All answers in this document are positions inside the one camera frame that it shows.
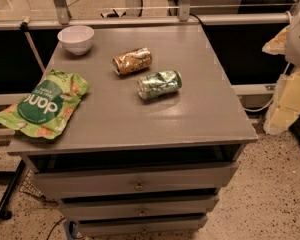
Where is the green soda can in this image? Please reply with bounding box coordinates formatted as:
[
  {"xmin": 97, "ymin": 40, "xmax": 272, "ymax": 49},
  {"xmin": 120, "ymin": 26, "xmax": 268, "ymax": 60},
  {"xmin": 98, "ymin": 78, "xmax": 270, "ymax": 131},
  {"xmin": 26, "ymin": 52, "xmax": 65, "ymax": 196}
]
[{"xmin": 137, "ymin": 71, "xmax": 182, "ymax": 100}]

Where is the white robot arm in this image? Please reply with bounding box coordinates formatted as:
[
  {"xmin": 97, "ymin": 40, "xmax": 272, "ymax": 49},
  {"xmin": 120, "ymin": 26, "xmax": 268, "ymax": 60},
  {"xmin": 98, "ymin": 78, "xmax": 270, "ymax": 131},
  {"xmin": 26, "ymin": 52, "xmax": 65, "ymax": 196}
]
[{"xmin": 285, "ymin": 3, "xmax": 300, "ymax": 67}]

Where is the orange soda can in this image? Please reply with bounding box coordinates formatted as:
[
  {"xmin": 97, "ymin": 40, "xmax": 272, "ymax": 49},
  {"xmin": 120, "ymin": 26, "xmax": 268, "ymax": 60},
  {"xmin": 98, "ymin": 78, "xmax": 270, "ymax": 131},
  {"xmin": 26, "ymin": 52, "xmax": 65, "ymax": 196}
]
[{"xmin": 112, "ymin": 47, "xmax": 152, "ymax": 75}]

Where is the grey drawer cabinet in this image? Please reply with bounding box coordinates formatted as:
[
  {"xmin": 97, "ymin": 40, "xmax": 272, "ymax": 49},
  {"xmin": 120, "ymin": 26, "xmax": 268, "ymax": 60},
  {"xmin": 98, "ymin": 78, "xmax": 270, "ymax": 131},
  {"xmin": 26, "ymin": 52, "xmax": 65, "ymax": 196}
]
[{"xmin": 9, "ymin": 25, "xmax": 257, "ymax": 229}]

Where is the top drawer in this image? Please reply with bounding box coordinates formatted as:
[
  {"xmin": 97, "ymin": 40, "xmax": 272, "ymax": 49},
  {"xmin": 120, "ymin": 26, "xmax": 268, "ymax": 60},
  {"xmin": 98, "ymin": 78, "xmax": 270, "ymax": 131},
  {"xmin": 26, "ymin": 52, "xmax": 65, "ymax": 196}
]
[{"xmin": 32, "ymin": 162, "xmax": 239, "ymax": 199}]

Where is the drawer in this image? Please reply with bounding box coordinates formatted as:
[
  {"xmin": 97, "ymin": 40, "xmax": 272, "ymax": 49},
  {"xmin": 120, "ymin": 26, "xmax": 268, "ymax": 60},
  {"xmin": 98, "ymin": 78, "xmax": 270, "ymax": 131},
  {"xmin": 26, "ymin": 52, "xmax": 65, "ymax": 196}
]
[
  {"xmin": 79, "ymin": 215, "xmax": 207, "ymax": 237},
  {"xmin": 60, "ymin": 195, "xmax": 219, "ymax": 221},
  {"xmin": 32, "ymin": 162, "xmax": 239, "ymax": 199}
]

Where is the white bowl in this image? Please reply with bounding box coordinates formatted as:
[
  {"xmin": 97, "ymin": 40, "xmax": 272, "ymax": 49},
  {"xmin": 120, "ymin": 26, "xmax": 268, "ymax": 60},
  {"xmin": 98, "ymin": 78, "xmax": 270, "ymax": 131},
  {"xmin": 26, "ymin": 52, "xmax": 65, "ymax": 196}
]
[{"xmin": 57, "ymin": 26, "xmax": 94, "ymax": 55}]

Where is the green snack bag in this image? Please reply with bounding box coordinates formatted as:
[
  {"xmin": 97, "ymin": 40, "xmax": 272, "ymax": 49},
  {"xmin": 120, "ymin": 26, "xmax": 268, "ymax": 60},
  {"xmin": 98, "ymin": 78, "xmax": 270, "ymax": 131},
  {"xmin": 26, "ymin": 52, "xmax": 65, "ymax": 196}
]
[{"xmin": 0, "ymin": 70, "xmax": 89, "ymax": 140}]

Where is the middle drawer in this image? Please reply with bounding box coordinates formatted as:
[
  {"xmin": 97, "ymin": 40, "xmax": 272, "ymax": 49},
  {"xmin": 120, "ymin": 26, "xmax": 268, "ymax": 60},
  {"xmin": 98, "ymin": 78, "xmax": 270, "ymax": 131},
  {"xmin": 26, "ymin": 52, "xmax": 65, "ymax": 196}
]
[{"xmin": 60, "ymin": 195, "xmax": 219, "ymax": 221}]

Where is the bottom drawer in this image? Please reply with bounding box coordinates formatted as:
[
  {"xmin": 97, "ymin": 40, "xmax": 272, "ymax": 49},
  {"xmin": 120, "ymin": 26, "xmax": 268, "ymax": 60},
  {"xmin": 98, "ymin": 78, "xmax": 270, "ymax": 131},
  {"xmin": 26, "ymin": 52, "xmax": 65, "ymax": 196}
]
[{"xmin": 79, "ymin": 215, "xmax": 207, "ymax": 237}]

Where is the yellow foam padding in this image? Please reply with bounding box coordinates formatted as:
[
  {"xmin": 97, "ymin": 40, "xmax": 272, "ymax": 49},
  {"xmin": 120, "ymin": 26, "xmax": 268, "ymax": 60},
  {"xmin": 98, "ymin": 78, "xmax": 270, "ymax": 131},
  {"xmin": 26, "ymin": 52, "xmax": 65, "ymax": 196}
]
[{"xmin": 263, "ymin": 67, "xmax": 300, "ymax": 135}]

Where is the black metal leg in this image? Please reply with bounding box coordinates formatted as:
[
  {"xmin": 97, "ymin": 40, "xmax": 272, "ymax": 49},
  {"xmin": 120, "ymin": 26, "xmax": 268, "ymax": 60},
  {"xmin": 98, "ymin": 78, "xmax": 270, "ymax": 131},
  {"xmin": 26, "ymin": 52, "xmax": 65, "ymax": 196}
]
[{"xmin": 0, "ymin": 161, "xmax": 25, "ymax": 220}]

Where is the metal railing frame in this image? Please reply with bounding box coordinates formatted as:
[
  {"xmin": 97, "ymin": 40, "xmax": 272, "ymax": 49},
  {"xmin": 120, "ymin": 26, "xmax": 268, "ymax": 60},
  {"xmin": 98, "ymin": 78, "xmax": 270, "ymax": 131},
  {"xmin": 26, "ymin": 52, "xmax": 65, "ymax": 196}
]
[{"xmin": 0, "ymin": 0, "xmax": 292, "ymax": 30}]

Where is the white cable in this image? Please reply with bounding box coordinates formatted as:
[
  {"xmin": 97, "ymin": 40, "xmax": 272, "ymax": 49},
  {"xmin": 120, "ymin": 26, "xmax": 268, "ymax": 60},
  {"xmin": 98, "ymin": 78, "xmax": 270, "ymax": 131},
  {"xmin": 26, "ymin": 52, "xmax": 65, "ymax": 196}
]
[{"xmin": 242, "ymin": 95, "xmax": 275, "ymax": 114}]

